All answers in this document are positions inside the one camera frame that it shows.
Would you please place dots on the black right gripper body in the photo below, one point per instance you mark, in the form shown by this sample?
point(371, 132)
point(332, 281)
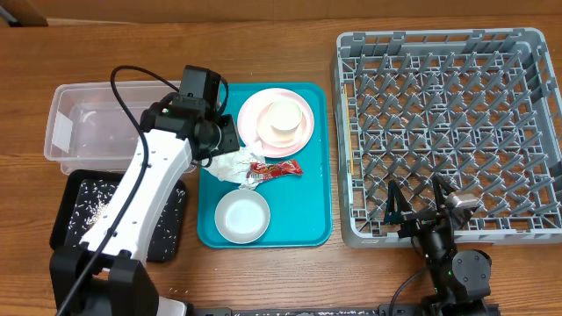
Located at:
point(416, 223)

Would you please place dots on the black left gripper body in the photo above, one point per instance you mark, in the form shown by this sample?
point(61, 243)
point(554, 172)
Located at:
point(229, 136)

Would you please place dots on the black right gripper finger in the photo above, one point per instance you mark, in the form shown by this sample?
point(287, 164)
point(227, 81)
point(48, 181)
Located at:
point(442, 189)
point(396, 205)

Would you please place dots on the white napkin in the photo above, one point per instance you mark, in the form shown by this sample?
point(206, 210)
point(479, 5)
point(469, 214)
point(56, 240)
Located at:
point(234, 167)

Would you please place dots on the red snack wrapper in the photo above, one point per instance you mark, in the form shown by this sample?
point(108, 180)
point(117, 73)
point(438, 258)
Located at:
point(262, 172)

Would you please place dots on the pale green cup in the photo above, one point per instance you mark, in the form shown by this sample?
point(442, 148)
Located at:
point(284, 115)

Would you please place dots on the small grey bowl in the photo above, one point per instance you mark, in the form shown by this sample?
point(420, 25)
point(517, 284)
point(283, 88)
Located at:
point(242, 216)

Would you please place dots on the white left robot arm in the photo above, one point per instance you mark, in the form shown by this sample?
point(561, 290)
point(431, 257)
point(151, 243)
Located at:
point(105, 274)

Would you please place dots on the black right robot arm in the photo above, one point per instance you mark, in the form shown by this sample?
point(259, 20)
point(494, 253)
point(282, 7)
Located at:
point(460, 278)

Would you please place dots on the grey dishwasher rack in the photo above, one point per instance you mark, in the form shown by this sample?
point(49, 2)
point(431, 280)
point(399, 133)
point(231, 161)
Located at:
point(479, 107)

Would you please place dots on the large pink plate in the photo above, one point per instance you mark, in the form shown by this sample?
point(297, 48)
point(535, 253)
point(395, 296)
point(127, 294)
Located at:
point(252, 107)

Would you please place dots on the teal plastic tray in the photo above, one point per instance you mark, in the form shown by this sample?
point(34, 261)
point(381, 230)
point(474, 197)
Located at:
point(300, 206)

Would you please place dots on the wooden chopstick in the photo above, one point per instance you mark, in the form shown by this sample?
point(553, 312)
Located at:
point(346, 111)

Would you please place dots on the clear plastic bin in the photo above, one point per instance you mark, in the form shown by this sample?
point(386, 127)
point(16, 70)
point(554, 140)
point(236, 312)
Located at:
point(87, 129)

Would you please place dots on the black tray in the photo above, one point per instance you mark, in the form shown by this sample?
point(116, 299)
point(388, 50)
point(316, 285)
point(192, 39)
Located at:
point(84, 199)

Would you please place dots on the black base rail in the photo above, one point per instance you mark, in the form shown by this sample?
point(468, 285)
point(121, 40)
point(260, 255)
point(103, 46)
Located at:
point(333, 312)

